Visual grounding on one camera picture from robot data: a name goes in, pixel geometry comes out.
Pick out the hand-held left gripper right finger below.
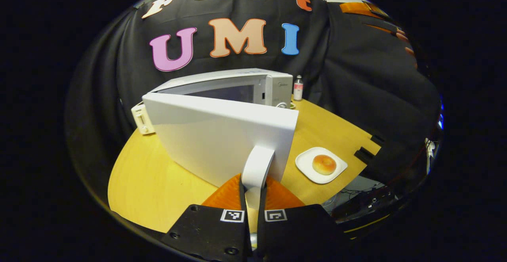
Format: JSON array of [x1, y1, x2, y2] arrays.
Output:
[[257, 176, 343, 262]]

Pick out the white microwave oven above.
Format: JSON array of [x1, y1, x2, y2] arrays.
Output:
[[142, 69, 299, 251]]

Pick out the sugared doughnut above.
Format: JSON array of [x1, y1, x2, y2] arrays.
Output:
[[312, 155, 337, 176]]

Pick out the black cables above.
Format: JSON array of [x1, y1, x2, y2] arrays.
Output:
[[325, 183, 396, 219]]

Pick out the black backdrop cloth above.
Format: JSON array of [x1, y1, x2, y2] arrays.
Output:
[[65, 0, 442, 199]]

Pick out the white toaster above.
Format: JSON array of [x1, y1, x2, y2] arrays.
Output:
[[131, 101, 156, 136]]

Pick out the small pink label bottle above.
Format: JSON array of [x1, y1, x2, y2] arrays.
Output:
[[293, 75, 304, 101]]

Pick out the black table bracket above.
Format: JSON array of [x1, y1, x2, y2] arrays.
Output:
[[354, 134, 385, 164]]

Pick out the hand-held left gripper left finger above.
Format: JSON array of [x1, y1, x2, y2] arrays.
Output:
[[161, 173, 252, 262]]

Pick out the white square plate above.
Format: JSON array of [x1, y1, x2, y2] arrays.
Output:
[[295, 147, 349, 185]]

